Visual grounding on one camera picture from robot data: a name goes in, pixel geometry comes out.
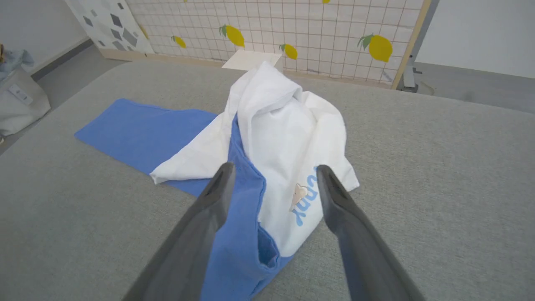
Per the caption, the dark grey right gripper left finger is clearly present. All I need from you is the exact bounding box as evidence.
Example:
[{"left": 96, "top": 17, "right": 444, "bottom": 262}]
[{"left": 121, "top": 162, "right": 237, "bottom": 301}]

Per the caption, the white and blue shirt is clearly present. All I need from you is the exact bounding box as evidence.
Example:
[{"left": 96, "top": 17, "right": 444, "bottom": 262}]
[{"left": 74, "top": 61, "right": 360, "bottom": 301}]

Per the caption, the white box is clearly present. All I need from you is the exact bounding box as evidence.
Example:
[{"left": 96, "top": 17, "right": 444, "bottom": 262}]
[{"left": 222, "top": 49, "right": 285, "bottom": 72}]

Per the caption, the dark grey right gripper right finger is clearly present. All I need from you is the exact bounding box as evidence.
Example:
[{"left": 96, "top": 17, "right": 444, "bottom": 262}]
[{"left": 316, "top": 164, "right": 427, "bottom": 301}]

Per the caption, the geometric pattern white panel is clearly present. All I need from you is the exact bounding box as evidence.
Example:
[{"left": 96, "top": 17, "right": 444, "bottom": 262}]
[{"left": 65, "top": 0, "right": 155, "bottom": 55}]

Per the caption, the lemon print partition screen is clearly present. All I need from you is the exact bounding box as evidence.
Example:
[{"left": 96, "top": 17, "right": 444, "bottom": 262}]
[{"left": 125, "top": 0, "right": 432, "bottom": 90}]

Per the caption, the grey metal screen stand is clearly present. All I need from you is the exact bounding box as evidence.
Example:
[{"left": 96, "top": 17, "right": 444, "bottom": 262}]
[{"left": 396, "top": 0, "right": 440, "bottom": 93}]

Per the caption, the blue cloth in basket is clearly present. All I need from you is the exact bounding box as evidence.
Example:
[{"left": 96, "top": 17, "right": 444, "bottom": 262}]
[{"left": 0, "top": 45, "right": 35, "bottom": 82}]

